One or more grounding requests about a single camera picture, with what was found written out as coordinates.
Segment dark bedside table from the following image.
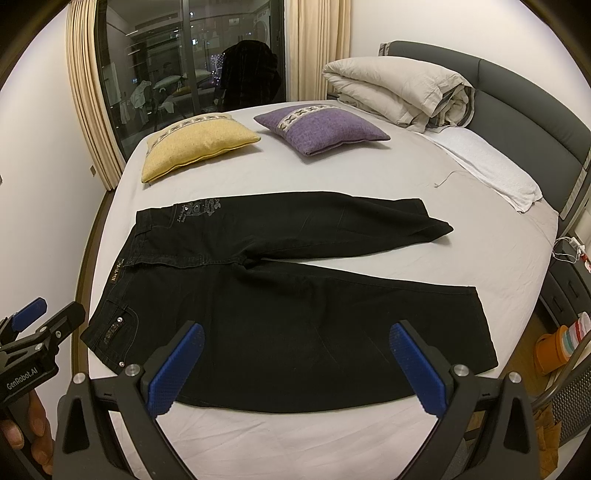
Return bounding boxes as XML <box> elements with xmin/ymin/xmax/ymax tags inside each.
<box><xmin>537</xmin><ymin>258</ymin><xmax>590</xmax><ymax>332</ymax></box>

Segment left hand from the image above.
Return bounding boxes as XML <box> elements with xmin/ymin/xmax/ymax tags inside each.
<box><xmin>1</xmin><ymin>390</ymin><xmax>54</xmax><ymax>476</ymax></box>

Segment white pillow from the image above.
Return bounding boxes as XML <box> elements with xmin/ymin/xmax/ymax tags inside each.
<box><xmin>422</xmin><ymin>127</ymin><xmax>543</xmax><ymax>213</ymax></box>

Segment left beige curtain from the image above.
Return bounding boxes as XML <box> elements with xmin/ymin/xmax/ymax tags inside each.
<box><xmin>66</xmin><ymin>0</ymin><xmax>124</xmax><ymax>191</ymax></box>

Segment dark glass window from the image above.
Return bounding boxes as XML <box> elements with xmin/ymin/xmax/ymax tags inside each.
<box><xmin>95</xmin><ymin>0</ymin><xmax>287</xmax><ymax>158</ymax></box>

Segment yellow cushion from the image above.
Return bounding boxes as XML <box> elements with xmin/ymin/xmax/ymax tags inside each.
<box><xmin>141</xmin><ymin>113</ymin><xmax>260</xmax><ymax>184</ymax></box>

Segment black chair with clothing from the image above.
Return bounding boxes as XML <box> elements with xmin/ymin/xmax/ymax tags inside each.
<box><xmin>216</xmin><ymin>40</ymin><xmax>281</xmax><ymax>111</ymax></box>

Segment folded beige duvet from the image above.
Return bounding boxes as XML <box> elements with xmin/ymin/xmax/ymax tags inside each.
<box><xmin>322</xmin><ymin>56</ymin><xmax>475</xmax><ymax>133</ymax></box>

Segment purple cushion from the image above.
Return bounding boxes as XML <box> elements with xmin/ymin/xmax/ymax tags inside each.
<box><xmin>253</xmin><ymin>104</ymin><xmax>391</xmax><ymax>157</ymax></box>

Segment black pants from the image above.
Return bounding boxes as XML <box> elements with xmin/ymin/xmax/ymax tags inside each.
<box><xmin>82</xmin><ymin>192</ymin><xmax>498</xmax><ymax>413</ymax></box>

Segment right beige curtain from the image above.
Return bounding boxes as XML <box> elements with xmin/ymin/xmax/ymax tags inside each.
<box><xmin>286</xmin><ymin>0</ymin><xmax>352</xmax><ymax>101</ymax></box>

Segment beige curtain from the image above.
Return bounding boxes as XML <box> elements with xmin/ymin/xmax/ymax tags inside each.
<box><xmin>66</xmin><ymin>0</ymin><xmax>124</xmax><ymax>191</ymax></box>
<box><xmin>286</xmin><ymin>0</ymin><xmax>352</xmax><ymax>101</ymax></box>

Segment black mesh basket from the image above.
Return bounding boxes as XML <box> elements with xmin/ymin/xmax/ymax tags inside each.
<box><xmin>552</xmin><ymin>363</ymin><xmax>591</xmax><ymax>446</ymax></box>

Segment orange container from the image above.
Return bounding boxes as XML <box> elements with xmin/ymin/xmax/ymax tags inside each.
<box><xmin>534</xmin><ymin>325</ymin><xmax>570</xmax><ymax>376</ymax></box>

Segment white charger cable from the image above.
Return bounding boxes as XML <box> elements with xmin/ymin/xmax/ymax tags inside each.
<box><xmin>551</xmin><ymin>234</ymin><xmax>588</xmax><ymax>264</ymax></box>

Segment grey upholstered headboard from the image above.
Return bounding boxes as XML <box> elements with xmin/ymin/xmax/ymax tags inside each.
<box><xmin>379</xmin><ymin>40</ymin><xmax>590</xmax><ymax>234</ymax></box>

